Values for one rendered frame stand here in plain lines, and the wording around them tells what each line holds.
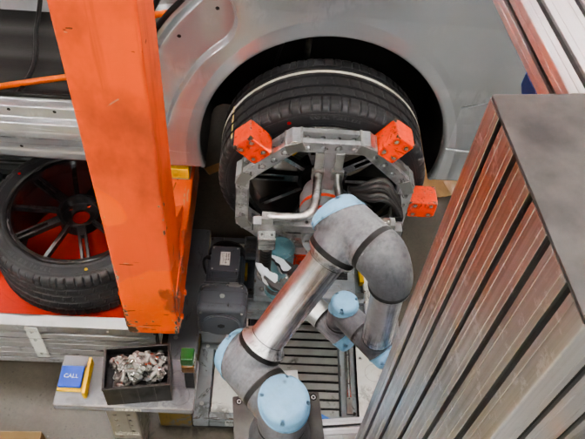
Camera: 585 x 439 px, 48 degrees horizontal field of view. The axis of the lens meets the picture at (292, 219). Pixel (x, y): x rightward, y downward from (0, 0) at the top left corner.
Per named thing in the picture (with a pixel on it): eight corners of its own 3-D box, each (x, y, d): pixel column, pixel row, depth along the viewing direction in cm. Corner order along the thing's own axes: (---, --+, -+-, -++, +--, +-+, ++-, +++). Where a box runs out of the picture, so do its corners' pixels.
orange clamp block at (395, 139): (390, 145, 197) (412, 128, 191) (392, 165, 192) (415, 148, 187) (373, 134, 193) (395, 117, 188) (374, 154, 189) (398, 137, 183)
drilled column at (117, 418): (150, 422, 247) (137, 371, 214) (145, 448, 241) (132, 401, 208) (123, 421, 246) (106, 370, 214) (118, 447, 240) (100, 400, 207)
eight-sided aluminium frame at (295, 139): (390, 245, 234) (425, 132, 191) (392, 260, 229) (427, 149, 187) (235, 237, 231) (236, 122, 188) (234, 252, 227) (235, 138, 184)
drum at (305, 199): (340, 205, 217) (346, 175, 206) (343, 258, 204) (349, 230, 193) (298, 202, 216) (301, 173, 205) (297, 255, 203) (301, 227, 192)
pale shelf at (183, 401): (198, 364, 217) (198, 360, 215) (193, 414, 207) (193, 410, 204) (66, 359, 215) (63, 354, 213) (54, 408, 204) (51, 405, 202)
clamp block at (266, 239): (275, 226, 194) (276, 214, 190) (274, 251, 189) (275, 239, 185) (258, 225, 194) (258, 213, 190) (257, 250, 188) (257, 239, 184)
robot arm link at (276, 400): (278, 456, 151) (281, 435, 140) (242, 412, 157) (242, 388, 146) (317, 424, 156) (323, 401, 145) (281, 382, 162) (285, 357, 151)
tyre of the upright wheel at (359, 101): (362, 213, 260) (456, 93, 212) (366, 263, 246) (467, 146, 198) (200, 169, 241) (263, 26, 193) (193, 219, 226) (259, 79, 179)
